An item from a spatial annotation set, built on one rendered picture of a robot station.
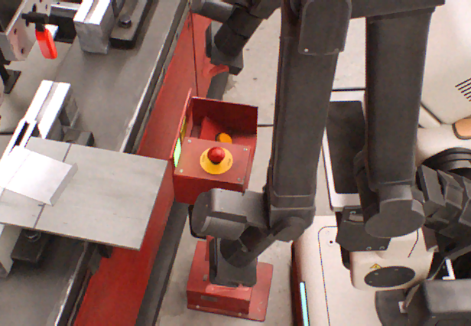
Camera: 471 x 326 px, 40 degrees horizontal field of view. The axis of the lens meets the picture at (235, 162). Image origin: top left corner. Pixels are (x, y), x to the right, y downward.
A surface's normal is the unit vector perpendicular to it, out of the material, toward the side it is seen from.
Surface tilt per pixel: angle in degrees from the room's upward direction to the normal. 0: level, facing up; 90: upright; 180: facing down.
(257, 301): 0
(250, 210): 27
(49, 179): 0
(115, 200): 0
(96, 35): 90
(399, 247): 90
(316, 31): 90
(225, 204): 22
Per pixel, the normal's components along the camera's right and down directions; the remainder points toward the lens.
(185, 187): -0.18, 0.81
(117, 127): 0.00, -0.57
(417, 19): 0.13, 0.92
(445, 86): 0.04, 0.82
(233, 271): 0.45, -0.52
